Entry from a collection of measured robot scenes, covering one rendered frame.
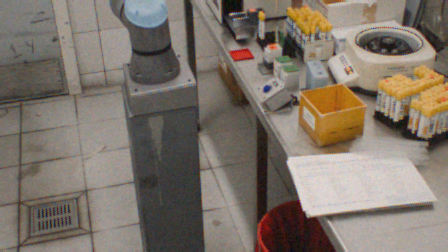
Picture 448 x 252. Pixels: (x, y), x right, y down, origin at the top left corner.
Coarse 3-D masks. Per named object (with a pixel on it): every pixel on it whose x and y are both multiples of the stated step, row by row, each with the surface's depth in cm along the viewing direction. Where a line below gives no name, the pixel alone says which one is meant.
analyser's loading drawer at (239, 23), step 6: (228, 12) 236; (234, 12) 236; (240, 12) 228; (228, 18) 232; (234, 18) 228; (240, 18) 224; (246, 18) 224; (234, 24) 224; (240, 24) 225; (246, 24) 225; (234, 30) 223; (240, 30) 220; (246, 30) 221; (252, 30) 221; (240, 36) 221; (246, 36) 222; (252, 36) 222
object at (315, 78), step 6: (312, 66) 185; (306, 72) 190; (312, 72) 182; (318, 72) 182; (324, 72) 182; (306, 78) 191; (312, 78) 183; (318, 78) 180; (324, 78) 180; (306, 84) 191; (312, 84) 183; (318, 84) 181; (324, 84) 182
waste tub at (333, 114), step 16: (304, 96) 171; (320, 96) 176; (336, 96) 178; (352, 96) 172; (304, 112) 173; (320, 112) 179; (336, 112) 164; (352, 112) 166; (304, 128) 175; (320, 128) 165; (336, 128) 167; (352, 128) 168; (320, 144) 168
